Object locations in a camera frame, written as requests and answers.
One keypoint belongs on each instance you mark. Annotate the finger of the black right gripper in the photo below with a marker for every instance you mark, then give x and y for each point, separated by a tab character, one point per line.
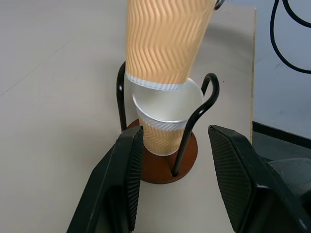
245	184

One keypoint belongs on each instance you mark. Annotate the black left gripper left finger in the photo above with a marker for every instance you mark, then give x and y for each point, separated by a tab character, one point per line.
107	184

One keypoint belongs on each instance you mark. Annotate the black left gripper right finger tip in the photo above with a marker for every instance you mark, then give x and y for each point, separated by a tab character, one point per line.
218	4

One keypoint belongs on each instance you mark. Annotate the tan ribbed paper cup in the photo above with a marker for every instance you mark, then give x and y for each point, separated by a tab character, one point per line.
163	43
167	116

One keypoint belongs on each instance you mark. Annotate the black rounded robot part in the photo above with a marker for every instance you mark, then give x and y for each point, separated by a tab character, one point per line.
290	174

